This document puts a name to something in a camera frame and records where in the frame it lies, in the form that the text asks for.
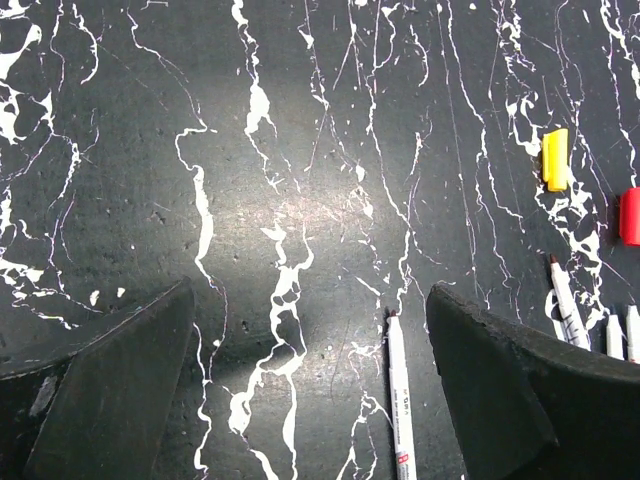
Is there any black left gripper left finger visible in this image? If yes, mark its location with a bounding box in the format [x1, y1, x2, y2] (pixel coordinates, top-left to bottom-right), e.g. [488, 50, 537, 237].
[1, 278, 194, 479]

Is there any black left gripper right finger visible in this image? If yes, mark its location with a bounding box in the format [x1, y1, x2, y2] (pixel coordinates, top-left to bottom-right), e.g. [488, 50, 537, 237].
[426, 285, 639, 479]

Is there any white pen red end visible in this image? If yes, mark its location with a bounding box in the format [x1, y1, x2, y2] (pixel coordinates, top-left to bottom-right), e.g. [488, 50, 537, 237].
[549, 254, 591, 351]

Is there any white pen yellow end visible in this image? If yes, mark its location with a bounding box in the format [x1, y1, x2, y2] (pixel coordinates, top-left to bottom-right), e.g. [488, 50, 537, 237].
[387, 310, 418, 480]

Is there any yellow pen cap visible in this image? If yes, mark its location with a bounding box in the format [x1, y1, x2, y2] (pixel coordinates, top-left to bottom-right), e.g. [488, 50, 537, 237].
[542, 128, 569, 192]

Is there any white pen green end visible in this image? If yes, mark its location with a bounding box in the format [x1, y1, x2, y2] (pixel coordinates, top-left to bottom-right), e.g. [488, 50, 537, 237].
[606, 313, 625, 361]

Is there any white pen blue end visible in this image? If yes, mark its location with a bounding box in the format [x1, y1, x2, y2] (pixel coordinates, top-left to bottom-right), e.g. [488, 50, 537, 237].
[625, 305, 640, 364]

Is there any red pen cap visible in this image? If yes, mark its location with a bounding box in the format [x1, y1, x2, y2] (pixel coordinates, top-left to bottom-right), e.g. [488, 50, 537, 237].
[619, 187, 640, 247]

